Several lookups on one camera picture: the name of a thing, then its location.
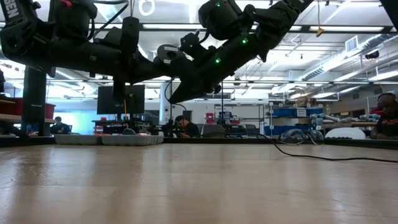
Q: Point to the black monitor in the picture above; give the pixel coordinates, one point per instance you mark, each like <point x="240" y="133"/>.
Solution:
<point x="105" y="99"/>

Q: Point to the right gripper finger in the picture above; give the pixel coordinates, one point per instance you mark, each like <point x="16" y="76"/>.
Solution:
<point x="192" y="81"/>

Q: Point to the small red box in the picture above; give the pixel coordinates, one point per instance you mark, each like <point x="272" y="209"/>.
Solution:
<point x="210" y="118"/>

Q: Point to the grey laptop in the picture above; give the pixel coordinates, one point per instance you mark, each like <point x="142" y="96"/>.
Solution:
<point x="213" y="131"/>

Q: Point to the black spool with white labels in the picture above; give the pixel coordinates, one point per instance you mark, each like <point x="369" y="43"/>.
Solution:
<point x="168" y="53"/>

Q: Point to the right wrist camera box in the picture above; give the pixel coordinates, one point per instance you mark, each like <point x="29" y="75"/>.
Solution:
<point x="190" y="43"/>

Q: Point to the grey tubular robot arm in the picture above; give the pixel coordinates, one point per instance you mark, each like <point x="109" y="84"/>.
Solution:
<point x="329" y="118"/>

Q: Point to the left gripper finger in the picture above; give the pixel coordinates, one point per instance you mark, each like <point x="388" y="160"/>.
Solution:
<point x="155" y="71"/>

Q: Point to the clear safety glasses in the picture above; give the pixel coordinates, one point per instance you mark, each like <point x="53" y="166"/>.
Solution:
<point x="315" y="135"/>

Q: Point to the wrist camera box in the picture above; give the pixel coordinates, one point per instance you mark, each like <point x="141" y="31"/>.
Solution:
<point x="107" y="35"/>
<point x="190" y="43"/>

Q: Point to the wooden work table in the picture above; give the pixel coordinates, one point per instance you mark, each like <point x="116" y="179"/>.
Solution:
<point x="348" y="124"/>

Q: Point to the grey headphones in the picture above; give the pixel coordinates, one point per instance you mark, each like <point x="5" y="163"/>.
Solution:
<point x="388" y="94"/>

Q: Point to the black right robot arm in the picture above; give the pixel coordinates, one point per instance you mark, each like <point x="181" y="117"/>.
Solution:
<point x="273" y="21"/>

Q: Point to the red storage bin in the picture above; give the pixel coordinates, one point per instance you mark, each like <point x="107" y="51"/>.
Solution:
<point x="12" y="107"/>

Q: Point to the small yellow hanging tag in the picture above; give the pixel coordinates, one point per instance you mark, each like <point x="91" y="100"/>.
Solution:
<point x="319" y="31"/>

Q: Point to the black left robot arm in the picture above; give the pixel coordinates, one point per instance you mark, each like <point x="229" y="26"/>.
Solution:
<point x="62" y="56"/>

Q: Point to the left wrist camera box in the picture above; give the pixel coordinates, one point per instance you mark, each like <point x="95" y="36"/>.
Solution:
<point x="107" y="35"/>

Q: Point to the white round column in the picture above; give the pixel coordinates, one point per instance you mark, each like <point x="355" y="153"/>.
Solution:
<point x="163" y="109"/>

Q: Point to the shelf with blue bins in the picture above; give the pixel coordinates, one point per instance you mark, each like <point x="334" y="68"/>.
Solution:
<point x="289" y="112"/>

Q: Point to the person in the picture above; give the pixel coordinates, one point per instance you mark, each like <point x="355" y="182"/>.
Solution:
<point x="387" y="121"/>
<point x="188" y="127"/>
<point x="59" y="127"/>

